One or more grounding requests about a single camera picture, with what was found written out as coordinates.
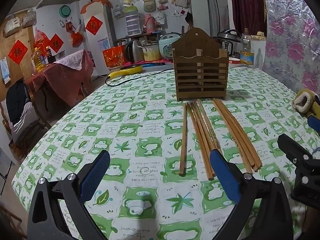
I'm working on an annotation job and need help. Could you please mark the mint green rice cooker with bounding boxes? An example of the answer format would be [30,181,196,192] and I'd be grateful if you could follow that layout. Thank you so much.
[158,33,182,60]

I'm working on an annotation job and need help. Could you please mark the wooden chair with clothes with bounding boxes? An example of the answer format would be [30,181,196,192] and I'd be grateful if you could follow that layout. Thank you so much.
[1,79,51,159]

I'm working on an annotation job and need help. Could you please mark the wooden chopstick holder box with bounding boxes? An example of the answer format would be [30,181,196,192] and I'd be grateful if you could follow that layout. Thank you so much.
[172,28,229,101]

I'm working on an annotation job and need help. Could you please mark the green patterned tablecloth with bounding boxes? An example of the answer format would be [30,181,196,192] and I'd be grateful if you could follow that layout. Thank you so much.
[11,67,319,239]

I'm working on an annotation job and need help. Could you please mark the black power cable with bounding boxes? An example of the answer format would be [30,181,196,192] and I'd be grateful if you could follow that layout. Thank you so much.
[104,68,175,87]

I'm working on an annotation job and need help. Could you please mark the black silver pressure cooker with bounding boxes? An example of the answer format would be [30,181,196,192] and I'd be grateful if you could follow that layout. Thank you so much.
[217,29,242,59]

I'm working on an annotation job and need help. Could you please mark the clear plastic oil bottle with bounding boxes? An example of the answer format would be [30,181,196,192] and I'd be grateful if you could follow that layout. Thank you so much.
[240,28,254,65]

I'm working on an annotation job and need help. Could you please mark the wooden chopstick bundle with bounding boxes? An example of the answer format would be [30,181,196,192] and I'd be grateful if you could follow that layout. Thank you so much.
[187,103,214,180]
[197,99,221,151]
[212,99,255,173]
[191,101,215,180]
[214,98,259,172]
[216,98,263,169]

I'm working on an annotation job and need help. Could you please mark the pink thermos jug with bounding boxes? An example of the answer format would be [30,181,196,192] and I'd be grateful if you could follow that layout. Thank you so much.
[144,14,157,33]

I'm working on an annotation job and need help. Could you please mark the white refrigerator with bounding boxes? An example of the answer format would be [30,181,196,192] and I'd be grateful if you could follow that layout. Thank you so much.
[80,0,117,75]

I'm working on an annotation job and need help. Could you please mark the yellow fleece glove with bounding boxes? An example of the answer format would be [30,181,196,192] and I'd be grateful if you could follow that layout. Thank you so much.
[292,88,320,119]

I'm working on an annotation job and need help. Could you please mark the floral foil wall cover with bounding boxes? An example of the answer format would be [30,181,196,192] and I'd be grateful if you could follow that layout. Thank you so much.
[263,0,319,94]

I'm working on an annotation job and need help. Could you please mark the yellow electric frying pan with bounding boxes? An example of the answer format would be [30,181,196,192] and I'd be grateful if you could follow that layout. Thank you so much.
[107,64,143,79]

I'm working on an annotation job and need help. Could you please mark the steel electric kettle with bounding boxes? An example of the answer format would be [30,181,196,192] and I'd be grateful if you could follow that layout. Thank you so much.
[125,40,144,63]

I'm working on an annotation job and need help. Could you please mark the stacked plastic drawer tower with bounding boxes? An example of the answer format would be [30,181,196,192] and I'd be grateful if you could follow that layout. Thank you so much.
[124,6,141,36]

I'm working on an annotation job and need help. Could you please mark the red covered side table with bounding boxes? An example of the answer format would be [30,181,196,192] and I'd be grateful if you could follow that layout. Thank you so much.
[25,50,94,127]

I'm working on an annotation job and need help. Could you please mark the yellow cooking oil jug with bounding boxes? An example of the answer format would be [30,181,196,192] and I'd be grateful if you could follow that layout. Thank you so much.
[31,47,47,74]

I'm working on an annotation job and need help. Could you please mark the dark red curtain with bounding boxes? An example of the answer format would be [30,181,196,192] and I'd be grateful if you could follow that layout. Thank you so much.
[232,0,267,35]

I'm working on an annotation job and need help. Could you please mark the lone wooden chopstick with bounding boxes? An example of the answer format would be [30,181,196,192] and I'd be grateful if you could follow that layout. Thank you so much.
[179,103,187,176]

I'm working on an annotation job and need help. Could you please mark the red gift bag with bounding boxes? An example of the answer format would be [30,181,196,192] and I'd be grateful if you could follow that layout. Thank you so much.
[103,45,127,68]

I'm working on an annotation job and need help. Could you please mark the yellow cooking pot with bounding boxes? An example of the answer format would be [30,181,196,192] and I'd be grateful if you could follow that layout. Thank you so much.
[138,43,162,61]

